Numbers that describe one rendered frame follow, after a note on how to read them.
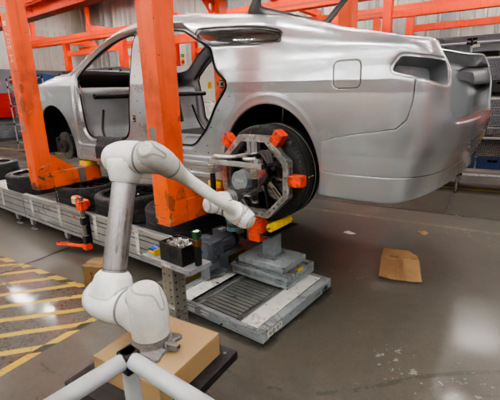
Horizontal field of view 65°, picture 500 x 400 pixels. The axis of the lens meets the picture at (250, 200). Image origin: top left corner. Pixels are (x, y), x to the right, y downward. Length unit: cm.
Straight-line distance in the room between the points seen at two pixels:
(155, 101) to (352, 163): 127
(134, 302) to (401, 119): 160
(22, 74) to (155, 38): 193
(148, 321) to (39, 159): 293
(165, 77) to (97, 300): 145
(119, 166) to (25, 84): 267
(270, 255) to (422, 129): 133
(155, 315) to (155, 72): 153
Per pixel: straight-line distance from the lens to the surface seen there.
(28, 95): 426
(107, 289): 171
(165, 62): 262
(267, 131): 257
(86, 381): 66
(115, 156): 171
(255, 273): 285
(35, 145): 428
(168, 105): 261
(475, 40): 590
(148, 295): 159
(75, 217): 398
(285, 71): 257
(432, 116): 232
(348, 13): 488
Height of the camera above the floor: 139
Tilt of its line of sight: 15 degrees down
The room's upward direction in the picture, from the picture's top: 2 degrees counter-clockwise
